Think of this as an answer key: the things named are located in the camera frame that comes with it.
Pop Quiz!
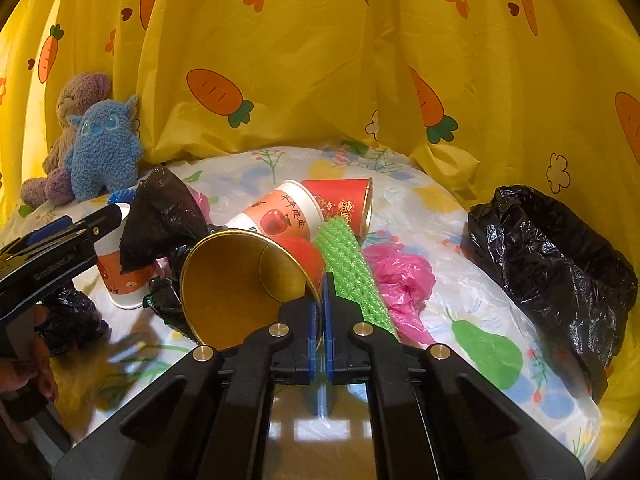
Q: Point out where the fruit print white tablecloth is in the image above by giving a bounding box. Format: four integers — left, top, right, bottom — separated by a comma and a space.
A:
0, 145, 601, 468

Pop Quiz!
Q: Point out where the green foam net sleeve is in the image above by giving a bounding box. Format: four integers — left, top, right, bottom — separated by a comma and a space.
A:
316, 215, 398, 346

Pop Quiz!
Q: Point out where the white apple print paper cup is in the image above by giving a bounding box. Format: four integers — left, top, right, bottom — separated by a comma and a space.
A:
222, 180, 326, 241

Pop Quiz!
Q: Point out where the red paper cup gold inside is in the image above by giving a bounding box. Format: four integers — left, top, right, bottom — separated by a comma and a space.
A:
179, 229, 328, 351
300, 177, 375, 241

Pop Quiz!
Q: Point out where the pink plastic bag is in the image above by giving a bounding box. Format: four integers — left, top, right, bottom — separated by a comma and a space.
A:
362, 242, 436, 346

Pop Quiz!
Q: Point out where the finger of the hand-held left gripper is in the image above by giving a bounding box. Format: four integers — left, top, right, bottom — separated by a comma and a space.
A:
75, 220, 126, 257
26, 202, 132, 243

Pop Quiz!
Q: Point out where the black trash bag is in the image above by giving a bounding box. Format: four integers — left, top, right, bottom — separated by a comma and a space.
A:
460, 185, 638, 406

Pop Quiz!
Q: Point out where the yellow carrot print curtain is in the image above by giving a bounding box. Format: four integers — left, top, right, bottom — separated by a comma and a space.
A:
0, 0, 640, 411

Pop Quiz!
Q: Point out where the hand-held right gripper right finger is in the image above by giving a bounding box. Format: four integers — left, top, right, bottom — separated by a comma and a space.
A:
325, 270, 586, 480

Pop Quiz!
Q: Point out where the purple teddy bear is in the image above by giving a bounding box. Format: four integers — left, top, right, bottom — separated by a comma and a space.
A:
21, 72, 113, 208

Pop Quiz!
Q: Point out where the person's left hand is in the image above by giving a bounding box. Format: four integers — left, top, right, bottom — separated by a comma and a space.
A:
0, 305, 60, 403

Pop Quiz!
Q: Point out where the black plastic bag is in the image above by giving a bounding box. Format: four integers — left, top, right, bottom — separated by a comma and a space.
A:
35, 287, 111, 358
119, 165, 211, 273
142, 245, 201, 341

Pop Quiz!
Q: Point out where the white orange paper cup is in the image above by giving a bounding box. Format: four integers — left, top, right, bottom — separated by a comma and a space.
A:
95, 232, 161, 311

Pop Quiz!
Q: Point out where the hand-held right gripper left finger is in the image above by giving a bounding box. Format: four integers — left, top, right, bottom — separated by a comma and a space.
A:
52, 272, 326, 480

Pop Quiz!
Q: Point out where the blue plush monster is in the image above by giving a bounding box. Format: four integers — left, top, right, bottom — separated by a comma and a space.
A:
66, 95, 146, 201

